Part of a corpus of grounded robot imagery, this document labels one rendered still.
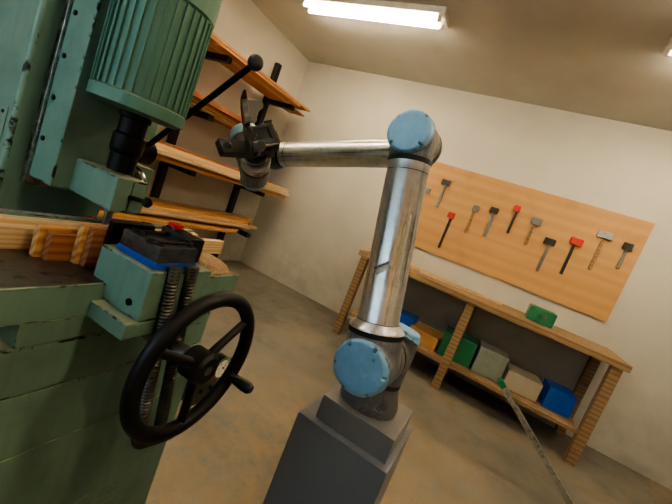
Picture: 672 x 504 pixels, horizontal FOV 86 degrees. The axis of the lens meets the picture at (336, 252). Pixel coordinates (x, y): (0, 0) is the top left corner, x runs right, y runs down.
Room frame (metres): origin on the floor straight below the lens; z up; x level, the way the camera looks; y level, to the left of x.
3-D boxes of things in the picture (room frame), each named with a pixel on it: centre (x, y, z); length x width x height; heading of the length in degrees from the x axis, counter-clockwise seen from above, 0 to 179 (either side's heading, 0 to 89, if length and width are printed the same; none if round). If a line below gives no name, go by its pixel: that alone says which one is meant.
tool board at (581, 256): (3.48, -1.46, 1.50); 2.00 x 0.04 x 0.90; 66
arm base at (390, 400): (1.08, -0.26, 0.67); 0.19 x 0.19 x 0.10
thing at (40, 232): (0.69, 0.45, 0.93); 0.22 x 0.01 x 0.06; 159
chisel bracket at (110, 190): (0.74, 0.50, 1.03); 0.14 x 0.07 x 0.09; 69
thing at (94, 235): (0.70, 0.40, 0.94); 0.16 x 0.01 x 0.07; 159
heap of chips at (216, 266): (0.92, 0.31, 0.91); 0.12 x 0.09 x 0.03; 69
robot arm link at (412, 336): (1.08, -0.26, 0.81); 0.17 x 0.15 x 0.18; 155
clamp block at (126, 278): (0.65, 0.30, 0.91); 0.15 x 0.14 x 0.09; 159
